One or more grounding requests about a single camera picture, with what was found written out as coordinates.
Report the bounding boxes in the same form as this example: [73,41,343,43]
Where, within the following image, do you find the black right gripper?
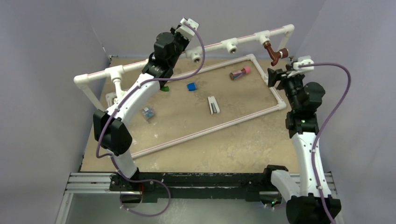
[267,65,305,111]

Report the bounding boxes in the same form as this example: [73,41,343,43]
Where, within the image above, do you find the brown water faucet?
[263,41,289,66]

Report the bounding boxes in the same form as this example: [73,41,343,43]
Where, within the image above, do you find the white PVC pipe frame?
[74,24,295,159]

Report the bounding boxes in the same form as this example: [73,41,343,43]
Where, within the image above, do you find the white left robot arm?
[93,31,194,191]

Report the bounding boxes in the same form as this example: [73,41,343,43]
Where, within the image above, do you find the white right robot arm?
[262,69,341,224]

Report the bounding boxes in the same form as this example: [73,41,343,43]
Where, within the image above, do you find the green water faucet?
[160,86,170,92]

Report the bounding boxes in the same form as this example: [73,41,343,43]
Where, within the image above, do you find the white water faucet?
[105,78,126,107]

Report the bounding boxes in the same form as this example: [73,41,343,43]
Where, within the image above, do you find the pink capped colourful can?
[229,66,251,80]

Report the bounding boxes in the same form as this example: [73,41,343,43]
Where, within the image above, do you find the white stapler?
[208,96,220,115]

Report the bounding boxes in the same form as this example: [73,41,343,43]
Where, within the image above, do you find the blue cube block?
[187,82,197,91]

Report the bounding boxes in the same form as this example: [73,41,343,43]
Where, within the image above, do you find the clear blue small box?
[141,106,155,120]

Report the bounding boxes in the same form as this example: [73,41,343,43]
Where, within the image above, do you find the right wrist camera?
[286,56,314,78]

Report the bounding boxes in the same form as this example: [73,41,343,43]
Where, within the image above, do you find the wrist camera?
[286,56,314,78]
[171,17,199,41]

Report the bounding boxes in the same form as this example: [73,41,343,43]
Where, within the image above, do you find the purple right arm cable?
[298,63,352,224]

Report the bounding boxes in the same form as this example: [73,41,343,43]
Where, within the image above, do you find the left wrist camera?
[171,17,199,41]

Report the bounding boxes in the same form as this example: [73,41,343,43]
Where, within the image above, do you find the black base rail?
[65,171,336,205]

